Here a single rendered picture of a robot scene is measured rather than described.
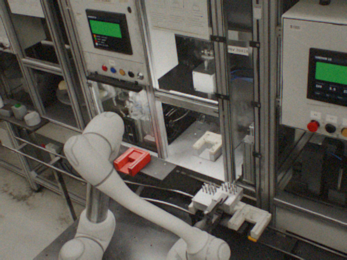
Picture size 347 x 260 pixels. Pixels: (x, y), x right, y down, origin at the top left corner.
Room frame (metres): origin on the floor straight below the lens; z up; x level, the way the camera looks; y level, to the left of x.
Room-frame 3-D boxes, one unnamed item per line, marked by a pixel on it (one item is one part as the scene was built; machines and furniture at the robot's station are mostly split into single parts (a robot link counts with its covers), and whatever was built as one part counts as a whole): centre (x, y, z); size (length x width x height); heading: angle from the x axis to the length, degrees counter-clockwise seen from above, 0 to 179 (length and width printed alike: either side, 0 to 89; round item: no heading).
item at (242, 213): (1.44, -0.20, 0.84); 0.36 x 0.14 x 0.10; 50
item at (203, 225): (1.28, -0.06, 0.96); 0.09 x 0.07 x 0.08; 141
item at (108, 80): (1.98, 0.27, 1.37); 0.36 x 0.04 x 0.04; 50
